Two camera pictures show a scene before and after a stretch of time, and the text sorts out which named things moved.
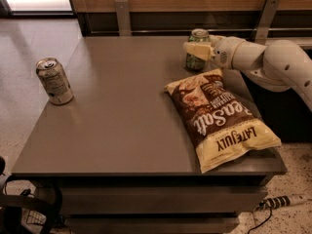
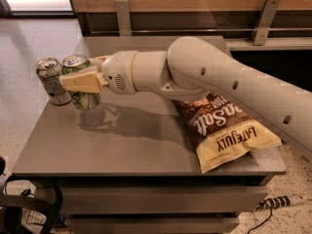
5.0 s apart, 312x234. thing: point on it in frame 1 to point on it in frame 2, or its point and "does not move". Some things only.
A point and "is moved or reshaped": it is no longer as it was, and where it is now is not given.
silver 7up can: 54,81 does not move
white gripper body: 222,52 to 117,72
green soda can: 193,62 is moved or reshaped
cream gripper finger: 215,38 to 98,60
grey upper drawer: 162,200 does not move
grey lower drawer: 154,224 does not move
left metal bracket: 123,18 does not move
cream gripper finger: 202,50 to 85,82
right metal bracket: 265,19 does not move
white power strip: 283,201 does not move
